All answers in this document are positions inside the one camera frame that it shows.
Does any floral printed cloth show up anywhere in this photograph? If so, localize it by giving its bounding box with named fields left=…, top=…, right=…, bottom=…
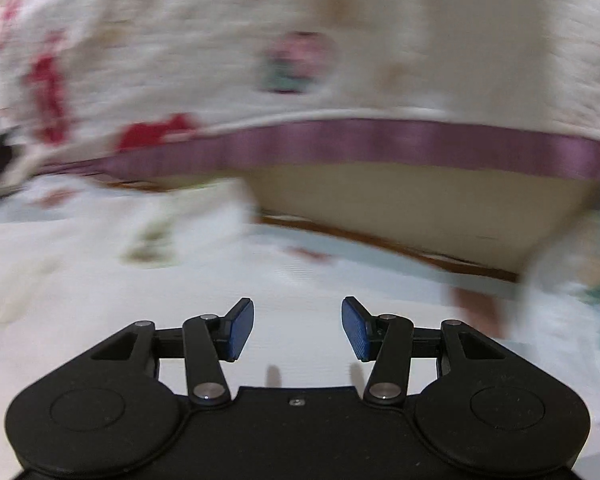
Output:
left=520, top=205, right=600, bottom=441

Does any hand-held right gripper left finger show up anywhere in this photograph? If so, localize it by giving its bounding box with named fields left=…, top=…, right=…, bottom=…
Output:
left=91, top=298, right=255, bottom=406

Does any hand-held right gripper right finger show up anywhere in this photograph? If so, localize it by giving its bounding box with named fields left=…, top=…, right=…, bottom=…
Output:
left=342, top=296, right=506, bottom=406

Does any printed floor mat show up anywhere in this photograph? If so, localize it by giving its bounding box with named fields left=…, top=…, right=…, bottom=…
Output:
left=255, top=220, right=526, bottom=346

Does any bear-print quilted bedspread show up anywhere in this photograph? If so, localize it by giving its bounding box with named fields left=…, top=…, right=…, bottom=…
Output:
left=0, top=0, right=600, bottom=183

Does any beige bed base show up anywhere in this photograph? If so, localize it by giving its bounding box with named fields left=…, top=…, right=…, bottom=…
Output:
left=245, top=157, right=600, bottom=281

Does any white waffle top with print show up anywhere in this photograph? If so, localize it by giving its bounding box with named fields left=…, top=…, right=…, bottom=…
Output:
left=0, top=177, right=531, bottom=466

